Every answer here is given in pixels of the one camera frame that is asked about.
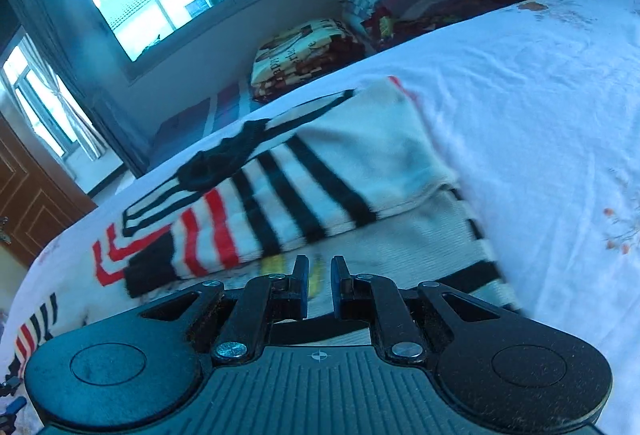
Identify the brown wooden door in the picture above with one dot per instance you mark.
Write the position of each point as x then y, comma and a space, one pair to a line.
35, 195

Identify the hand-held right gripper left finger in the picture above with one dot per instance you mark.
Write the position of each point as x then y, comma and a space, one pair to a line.
301, 290

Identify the colourful printed cloth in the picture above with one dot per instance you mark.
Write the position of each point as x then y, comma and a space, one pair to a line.
387, 27

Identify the striped knit sweater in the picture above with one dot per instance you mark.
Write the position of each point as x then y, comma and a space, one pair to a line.
325, 155

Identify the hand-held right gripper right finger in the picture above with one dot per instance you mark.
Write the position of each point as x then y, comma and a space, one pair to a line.
338, 290

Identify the grey curtain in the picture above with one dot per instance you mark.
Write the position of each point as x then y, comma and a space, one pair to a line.
50, 35

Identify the narrow window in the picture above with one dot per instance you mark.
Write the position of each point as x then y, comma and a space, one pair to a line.
37, 100

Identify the striped purple bed sheet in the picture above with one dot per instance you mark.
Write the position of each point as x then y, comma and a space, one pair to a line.
200, 120

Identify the white bed sheet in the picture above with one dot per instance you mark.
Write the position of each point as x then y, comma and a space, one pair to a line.
525, 90

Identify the folded printed blanket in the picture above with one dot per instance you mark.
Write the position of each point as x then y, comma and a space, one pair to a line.
300, 52

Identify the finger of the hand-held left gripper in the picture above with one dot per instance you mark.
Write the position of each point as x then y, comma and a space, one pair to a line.
12, 407

